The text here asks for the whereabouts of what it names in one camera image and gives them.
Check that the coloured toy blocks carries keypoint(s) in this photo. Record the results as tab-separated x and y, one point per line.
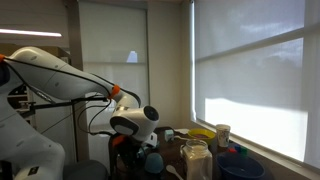
238	149

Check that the patterned paper cup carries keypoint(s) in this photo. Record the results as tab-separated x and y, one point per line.
223	132

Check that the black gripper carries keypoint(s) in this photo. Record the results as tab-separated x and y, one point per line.
129	157

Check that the blue grey chair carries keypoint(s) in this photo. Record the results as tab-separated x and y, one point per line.
85	170

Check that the white spoon near yellow bowl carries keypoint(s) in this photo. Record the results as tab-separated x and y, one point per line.
181	138

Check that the Texmati rice jar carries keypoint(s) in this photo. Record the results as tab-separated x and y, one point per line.
197	159

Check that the dark blue bowl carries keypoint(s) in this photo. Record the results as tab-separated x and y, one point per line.
235	166

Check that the small light blue cube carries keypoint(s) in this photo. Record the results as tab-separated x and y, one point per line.
169	135

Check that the white plastic spoon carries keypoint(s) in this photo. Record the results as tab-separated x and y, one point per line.
171	169

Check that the yellow bowl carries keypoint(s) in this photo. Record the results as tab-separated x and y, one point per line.
202	134

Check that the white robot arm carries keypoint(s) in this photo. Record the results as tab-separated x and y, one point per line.
36	156

